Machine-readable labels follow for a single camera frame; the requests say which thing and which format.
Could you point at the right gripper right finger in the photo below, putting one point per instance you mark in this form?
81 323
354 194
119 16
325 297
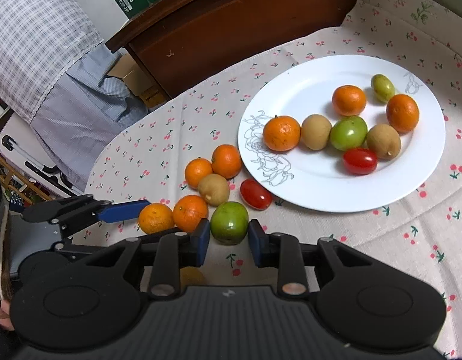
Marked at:
282 252

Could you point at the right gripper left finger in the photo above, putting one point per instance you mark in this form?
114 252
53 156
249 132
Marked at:
172 250

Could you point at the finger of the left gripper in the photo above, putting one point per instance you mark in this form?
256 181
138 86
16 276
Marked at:
113 213

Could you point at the yellowish orange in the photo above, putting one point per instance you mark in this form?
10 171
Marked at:
155 217

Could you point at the red cherry tomato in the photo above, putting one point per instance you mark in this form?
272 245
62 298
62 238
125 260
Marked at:
254 195
360 161

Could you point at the brown longan fruit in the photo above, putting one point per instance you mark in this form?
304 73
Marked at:
214 189
384 141
315 132

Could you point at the small orange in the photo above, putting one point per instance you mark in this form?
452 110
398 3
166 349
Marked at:
349 100

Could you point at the small olive green fruit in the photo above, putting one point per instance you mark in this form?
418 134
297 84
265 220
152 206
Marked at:
382 87

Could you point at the white ceramic plate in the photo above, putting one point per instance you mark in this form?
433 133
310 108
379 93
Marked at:
317 179

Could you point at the open cardboard box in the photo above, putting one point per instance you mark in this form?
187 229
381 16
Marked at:
138 82

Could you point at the checkered grey cloth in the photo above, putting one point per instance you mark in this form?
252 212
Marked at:
54 74

